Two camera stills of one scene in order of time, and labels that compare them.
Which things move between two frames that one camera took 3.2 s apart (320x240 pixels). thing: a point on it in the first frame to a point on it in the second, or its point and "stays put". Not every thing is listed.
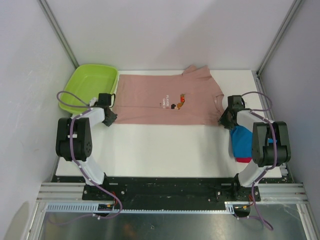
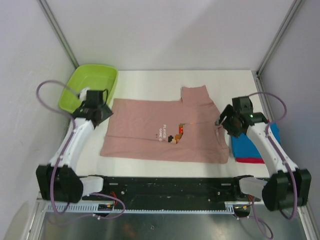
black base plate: x=172 y=192 stays put
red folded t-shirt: x=245 y=160 stays put
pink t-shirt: x=192 y=97 to x=187 y=131
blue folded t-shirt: x=241 y=139 stays put
